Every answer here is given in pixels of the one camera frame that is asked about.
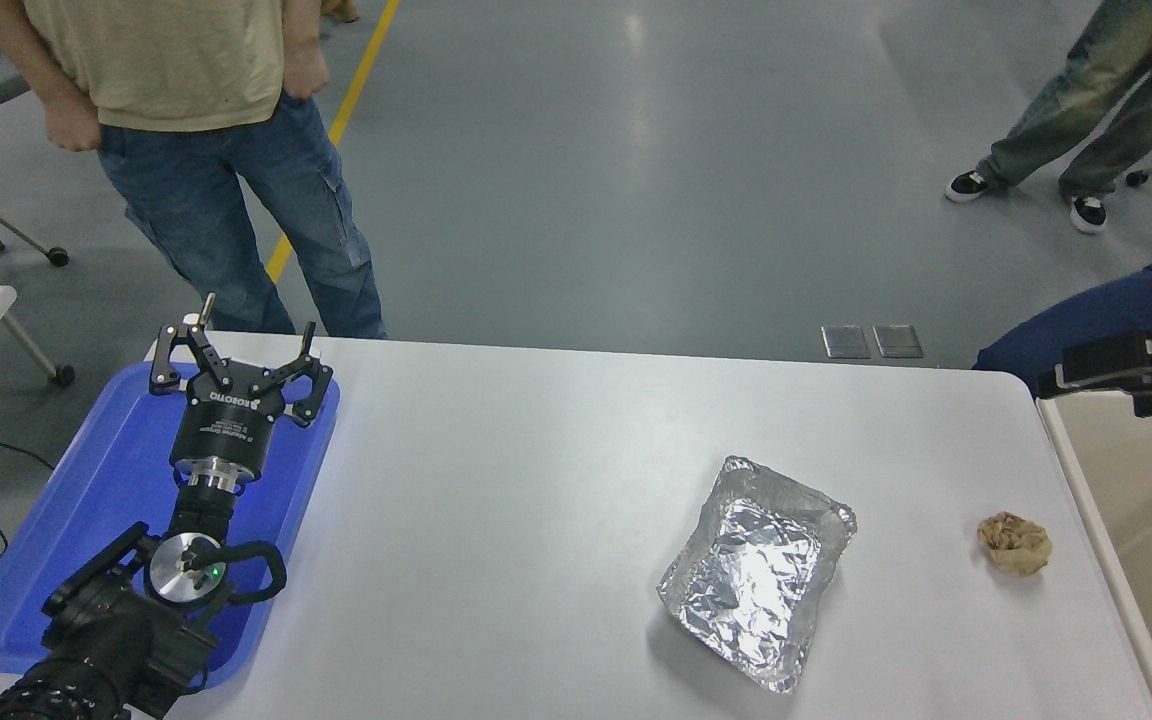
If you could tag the blue plastic tray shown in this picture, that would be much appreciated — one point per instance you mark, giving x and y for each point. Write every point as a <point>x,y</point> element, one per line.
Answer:
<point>86,500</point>

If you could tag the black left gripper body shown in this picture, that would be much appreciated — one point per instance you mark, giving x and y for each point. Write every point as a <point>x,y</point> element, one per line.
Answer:
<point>226,430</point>

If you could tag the crumpled tan paper ball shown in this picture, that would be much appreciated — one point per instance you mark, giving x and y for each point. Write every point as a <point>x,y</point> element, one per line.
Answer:
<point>1015,545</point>

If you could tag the seated person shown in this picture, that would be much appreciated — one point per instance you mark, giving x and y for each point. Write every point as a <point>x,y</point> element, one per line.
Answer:
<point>1106,315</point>

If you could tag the person's right hand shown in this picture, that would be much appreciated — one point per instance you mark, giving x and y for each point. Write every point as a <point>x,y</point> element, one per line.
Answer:
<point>74,125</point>

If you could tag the small metal post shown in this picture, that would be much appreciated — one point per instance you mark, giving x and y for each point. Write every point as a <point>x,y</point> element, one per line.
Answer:
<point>204,309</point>

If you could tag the standing person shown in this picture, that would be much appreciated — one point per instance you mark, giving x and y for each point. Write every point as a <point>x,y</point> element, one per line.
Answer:
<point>176,60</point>

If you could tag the person with tan boots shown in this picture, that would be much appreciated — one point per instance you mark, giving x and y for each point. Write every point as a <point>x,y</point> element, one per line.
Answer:
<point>340,10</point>

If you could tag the crumpled foil tray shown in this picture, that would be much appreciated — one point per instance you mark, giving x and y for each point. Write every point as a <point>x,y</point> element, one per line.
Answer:
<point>751,580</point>

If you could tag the person's left hand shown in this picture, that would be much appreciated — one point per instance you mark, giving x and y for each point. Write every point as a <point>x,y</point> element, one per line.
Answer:
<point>306,72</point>

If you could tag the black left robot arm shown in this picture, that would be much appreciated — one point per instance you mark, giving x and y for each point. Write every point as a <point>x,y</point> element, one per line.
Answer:
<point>116,640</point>

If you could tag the wheeled chair with grey seat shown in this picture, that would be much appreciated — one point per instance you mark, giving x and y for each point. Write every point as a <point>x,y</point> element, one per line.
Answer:
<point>60,375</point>

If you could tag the person with black-white shoes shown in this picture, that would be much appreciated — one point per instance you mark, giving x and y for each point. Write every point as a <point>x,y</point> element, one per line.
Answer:
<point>1096,110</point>

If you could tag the metal floor plate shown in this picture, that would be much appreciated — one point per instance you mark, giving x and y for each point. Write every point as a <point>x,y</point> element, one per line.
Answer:
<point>898,341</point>
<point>846,342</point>

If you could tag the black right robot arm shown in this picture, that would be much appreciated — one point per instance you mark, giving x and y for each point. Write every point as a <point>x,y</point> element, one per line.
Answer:
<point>1101,358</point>

